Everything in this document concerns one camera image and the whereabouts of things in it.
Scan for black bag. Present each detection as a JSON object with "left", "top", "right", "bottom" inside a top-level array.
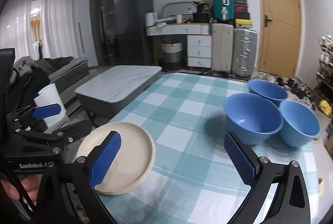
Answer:
[{"left": 193, "top": 1, "right": 213, "bottom": 24}]

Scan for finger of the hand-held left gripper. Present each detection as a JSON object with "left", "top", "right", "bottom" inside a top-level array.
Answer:
[
  {"left": 16, "top": 120, "right": 93, "bottom": 154},
  {"left": 6, "top": 103, "right": 62, "bottom": 125}
]

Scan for wooden shoe rack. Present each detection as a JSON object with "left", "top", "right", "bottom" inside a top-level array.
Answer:
[{"left": 313, "top": 35, "right": 333, "bottom": 110}]

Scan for white rolled sheet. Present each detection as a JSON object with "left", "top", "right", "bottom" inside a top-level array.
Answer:
[{"left": 34, "top": 84, "right": 67, "bottom": 128}]

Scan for white sheer curtain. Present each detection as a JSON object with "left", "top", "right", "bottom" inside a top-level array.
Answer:
[{"left": 0, "top": 0, "right": 78, "bottom": 68}]

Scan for white kettle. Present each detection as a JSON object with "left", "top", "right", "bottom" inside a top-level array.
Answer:
[{"left": 145, "top": 13, "right": 158, "bottom": 28}]

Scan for grey white laundry basket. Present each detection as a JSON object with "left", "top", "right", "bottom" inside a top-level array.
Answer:
[{"left": 160, "top": 39, "right": 183, "bottom": 71}]

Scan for scattered pile of sneakers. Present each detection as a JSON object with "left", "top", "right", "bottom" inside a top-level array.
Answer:
[{"left": 256, "top": 73, "right": 316, "bottom": 110}]

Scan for beige suitcase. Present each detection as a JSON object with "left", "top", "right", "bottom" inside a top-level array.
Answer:
[{"left": 211, "top": 23, "right": 234, "bottom": 73}]

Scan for silver suitcase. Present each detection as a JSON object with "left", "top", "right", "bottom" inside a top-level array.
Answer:
[{"left": 231, "top": 27, "right": 258, "bottom": 78}]

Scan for black clothing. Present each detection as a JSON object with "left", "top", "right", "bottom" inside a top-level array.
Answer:
[{"left": 10, "top": 56, "right": 75, "bottom": 112}]

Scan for teal white checked tablecloth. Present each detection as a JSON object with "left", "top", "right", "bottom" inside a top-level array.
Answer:
[{"left": 70, "top": 72, "right": 323, "bottom": 224}]

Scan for teal suitcase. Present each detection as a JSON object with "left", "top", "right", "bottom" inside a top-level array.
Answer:
[{"left": 213, "top": 0, "right": 233, "bottom": 22}]

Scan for oval mirror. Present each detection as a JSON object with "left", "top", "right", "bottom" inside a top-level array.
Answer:
[{"left": 162, "top": 0, "right": 198, "bottom": 19}]

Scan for rows of assorted shoes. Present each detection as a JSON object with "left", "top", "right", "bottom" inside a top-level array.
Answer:
[{"left": 319, "top": 35, "right": 333, "bottom": 95}]

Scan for dark grey fridge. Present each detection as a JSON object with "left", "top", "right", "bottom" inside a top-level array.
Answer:
[{"left": 113, "top": 0, "right": 154, "bottom": 66}]

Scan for dark mattress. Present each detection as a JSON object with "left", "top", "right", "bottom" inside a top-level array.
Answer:
[{"left": 39, "top": 57, "right": 89, "bottom": 95}]

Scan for black white patterned rug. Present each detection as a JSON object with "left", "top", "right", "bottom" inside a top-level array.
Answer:
[{"left": 160, "top": 70, "right": 247, "bottom": 82}]

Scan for white wardrobe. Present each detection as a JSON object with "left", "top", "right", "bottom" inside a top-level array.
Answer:
[{"left": 74, "top": 0, "right": 101, "bottom": 68}]

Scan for person's left hand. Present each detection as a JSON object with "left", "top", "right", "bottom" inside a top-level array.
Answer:
[{"left": 0, "top": 176, "right": 40, "bottom": 207}]

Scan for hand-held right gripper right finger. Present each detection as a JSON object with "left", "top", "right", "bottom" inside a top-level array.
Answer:
[{"left": 224, "top": 131, "right": 311, "bottom": 224}]

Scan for yellow bag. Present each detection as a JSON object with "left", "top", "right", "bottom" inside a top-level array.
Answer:
[{"left": 319, "top": 100, "right": 333, "bottom": 118}]

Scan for white drawer unit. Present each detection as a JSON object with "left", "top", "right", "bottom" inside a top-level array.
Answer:
[{"left": 187, "top": 34, "right": 212, "bottom": 68}]

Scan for blue bowl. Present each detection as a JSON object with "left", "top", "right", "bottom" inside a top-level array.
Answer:
[
  {"left": 279, "top": 100, "right": 320, "bottom": 148},
  {"left": 224, "top": 93, "right": 284, "bottom": 145},
  {"left": 247, "top": 79, "right": 288, "bottom": 107}
]

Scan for wooden door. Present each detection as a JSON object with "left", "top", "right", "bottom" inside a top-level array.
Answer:
[{"left": 253, "top": 0, "right": 305, "bottom": 79}]

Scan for white marble coffee table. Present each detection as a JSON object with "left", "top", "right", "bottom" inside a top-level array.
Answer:
[{"left": 75, "top": 65, "right": 162, "bottom": 120}]

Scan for black yellow shoe box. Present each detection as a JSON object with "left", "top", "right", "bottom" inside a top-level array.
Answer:
[{"left": 235, "top": 19, "right": 254, "bottom": 27}]

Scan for white dressing table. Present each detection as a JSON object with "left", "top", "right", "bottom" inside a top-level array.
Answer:
[{"left": 146, "top": 23, "right": 212, "bottom": 68}]

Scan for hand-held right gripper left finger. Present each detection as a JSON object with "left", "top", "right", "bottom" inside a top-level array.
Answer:
[{"left": 35, "top": 131, "right": 122, "bottom": 224}]

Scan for dark glass cabinet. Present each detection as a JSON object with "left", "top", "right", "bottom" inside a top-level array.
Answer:
[{"left": 90, "top": 0, "right": 116, "bottom": 66}]

